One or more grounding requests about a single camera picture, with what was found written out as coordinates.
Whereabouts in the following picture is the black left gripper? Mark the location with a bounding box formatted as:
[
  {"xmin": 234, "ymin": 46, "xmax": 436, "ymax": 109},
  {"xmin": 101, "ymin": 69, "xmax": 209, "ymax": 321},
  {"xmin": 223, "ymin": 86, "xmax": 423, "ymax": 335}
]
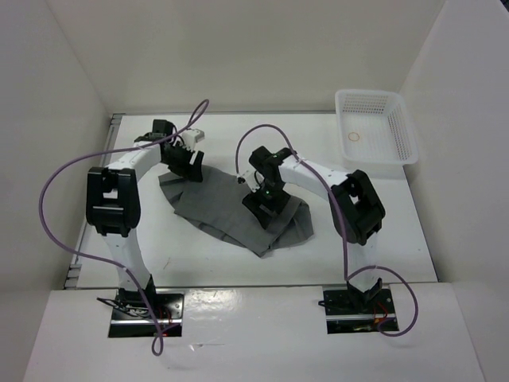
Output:
[{"xmin": 162, "ymin": 141, "xmax": 204, "ymax": 182}]

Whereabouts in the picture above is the white plastic mesh basket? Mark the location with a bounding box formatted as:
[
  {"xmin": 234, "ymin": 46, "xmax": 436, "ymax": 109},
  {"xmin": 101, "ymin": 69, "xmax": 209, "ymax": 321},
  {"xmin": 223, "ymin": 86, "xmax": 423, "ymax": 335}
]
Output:
[{"xmin": 335, "ymin": 89, "xmax": 418, "ymax": 166}]

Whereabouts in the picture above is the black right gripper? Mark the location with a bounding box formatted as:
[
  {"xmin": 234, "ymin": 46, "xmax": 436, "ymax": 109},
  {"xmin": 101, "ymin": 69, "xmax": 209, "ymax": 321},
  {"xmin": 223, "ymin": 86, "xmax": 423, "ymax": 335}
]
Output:
[{"xmin": 243, "ymin": 179, "xmax": 292, "ymax": 229}]

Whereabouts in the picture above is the orange rubber band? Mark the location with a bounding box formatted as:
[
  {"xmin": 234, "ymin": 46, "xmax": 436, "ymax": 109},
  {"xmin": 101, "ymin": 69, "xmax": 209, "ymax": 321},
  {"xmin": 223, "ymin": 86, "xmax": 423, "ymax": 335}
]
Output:
[{"xmin": 348, "ymin": 132, "xmax": 360, "ymax": 142}]

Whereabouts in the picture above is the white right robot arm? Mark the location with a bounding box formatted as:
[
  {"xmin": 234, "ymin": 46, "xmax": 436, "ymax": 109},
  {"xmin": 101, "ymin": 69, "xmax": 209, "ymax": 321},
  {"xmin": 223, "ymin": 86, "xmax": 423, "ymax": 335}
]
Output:
[{"xmin": 237, "ymin": 146, "xmax": 386, "ymax": 313}]

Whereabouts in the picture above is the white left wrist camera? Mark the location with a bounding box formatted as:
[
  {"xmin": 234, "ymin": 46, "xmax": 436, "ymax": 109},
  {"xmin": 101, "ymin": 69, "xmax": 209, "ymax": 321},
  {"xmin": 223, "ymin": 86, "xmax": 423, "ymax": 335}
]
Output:
[{"xmin": 181, "ymin": 129, "xmax": 205, "ymax": 151}]

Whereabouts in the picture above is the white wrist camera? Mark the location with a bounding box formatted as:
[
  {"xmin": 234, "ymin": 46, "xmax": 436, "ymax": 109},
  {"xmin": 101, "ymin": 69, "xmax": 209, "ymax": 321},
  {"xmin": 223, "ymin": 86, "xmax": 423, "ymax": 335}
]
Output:
[
  {"xmin": 237, "ymin": 170, "xmax": 262, "ymax": 192},
  {"xmin": 181, "ymin": 129, "xmax": 205, "ymax": 151}
]

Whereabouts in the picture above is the grey skirt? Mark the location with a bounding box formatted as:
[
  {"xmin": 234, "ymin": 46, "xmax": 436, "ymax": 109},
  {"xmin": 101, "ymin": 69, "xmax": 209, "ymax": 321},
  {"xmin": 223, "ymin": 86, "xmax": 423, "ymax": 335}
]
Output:
[{"xmin": 159, "ymin": 166, "xmax": 314, "ymax": 258}]

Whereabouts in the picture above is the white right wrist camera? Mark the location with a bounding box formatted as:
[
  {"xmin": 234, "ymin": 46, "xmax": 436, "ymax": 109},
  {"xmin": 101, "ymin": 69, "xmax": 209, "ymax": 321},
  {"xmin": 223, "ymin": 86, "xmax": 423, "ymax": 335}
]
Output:
[{"xmin": 237, "ymin": 170, "xmax": 262, "ymax": 192}]

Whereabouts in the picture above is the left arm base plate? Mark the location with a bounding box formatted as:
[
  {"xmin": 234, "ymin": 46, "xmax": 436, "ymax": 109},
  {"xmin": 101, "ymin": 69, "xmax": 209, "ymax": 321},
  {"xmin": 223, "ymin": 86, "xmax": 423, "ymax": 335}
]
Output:
[{"xmin": 96, "ymin": 292, "xmax": 185, "ymax": 338}]

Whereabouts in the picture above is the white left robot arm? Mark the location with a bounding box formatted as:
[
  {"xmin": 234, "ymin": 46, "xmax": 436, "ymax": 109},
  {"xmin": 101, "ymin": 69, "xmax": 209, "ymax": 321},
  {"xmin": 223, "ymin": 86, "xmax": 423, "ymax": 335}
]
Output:
[{"xmin": 86, "ymin": 119, "xmax": 204, "ymax": 318}]

